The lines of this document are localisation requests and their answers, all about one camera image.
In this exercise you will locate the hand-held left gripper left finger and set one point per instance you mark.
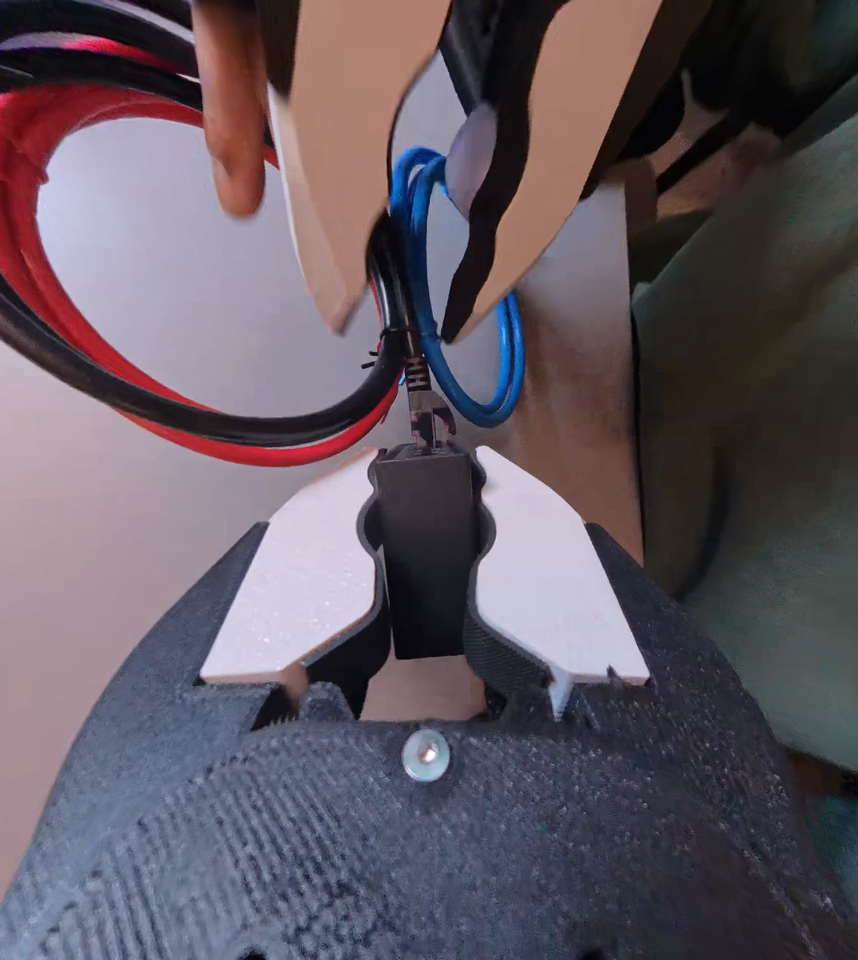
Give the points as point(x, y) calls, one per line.
point(301, 577)

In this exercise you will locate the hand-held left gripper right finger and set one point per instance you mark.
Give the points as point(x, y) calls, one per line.
point(549, 585)

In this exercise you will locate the person's right hand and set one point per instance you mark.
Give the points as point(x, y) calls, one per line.
point(234, 112)

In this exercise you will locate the black ethernet port block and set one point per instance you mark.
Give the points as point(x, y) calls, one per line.
point(429, 555)

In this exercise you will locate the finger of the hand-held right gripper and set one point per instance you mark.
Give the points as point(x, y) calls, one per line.
point(346, 150)
point(571, 127)

